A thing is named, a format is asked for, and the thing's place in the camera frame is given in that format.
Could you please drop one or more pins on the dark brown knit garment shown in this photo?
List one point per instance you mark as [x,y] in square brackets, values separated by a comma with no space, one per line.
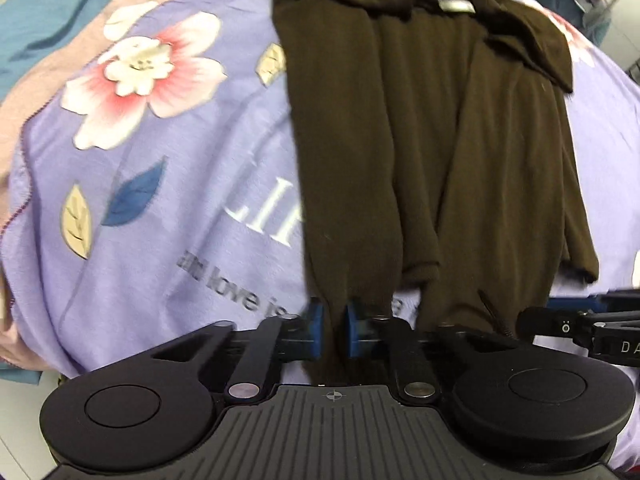
[400,135]

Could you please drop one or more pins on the grey cloth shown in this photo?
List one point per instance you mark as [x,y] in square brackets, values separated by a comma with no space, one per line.
[590,15]

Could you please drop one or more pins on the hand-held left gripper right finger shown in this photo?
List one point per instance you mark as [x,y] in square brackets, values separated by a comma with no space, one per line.
[355,332]

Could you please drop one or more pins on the purple floral blanket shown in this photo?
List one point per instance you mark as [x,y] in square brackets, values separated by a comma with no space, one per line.
[165,170]

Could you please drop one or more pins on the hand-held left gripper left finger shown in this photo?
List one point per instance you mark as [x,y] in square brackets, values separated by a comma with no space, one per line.
[315,331]

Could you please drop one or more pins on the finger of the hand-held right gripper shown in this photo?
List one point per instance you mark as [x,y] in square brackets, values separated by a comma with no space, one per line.
[580,303]
[550,327]

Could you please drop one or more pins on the teal bed sheet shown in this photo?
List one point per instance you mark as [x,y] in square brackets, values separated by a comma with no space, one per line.
[45,25]

